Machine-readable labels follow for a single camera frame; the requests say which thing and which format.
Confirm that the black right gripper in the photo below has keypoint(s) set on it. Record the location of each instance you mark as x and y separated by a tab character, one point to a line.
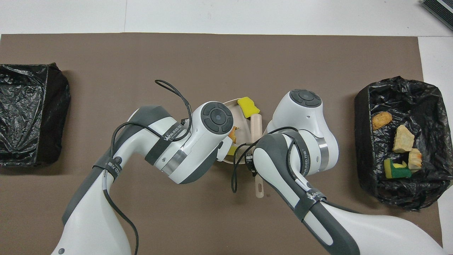
249	160

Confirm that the small yellow sponge piece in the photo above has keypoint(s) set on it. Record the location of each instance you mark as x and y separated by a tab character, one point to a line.
231	150

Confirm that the striped croissant pastry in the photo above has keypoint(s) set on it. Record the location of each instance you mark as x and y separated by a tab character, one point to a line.
233	134
414	160

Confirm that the beige plastic dustpan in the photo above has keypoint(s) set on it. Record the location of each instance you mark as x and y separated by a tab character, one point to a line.
244	129

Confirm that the beige hand brush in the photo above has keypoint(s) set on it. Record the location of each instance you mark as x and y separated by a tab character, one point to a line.
256	127

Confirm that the large yellow sponge piece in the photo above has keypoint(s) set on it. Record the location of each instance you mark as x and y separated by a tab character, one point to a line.
248	107

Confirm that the brown bread roll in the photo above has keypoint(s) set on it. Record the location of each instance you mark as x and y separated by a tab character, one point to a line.
381	120

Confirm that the green and yellow sponge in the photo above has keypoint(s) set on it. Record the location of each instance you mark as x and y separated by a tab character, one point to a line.
396	170

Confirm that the pale bread chunk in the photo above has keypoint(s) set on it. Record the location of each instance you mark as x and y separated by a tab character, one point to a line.
403	139

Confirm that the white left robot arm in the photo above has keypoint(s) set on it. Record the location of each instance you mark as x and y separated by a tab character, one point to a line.
184	148

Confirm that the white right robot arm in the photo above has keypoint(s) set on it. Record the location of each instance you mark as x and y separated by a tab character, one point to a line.
304	124

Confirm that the open black bag-lined bin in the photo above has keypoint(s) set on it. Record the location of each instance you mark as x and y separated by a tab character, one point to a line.
403	194

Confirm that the black bag-covered bin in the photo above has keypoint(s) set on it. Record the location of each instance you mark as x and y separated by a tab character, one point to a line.
28	106

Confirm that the brown table mat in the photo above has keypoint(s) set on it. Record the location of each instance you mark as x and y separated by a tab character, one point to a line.
247	53

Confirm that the dark grey ribbed panel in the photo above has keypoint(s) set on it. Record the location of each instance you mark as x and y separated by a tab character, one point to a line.
440	10

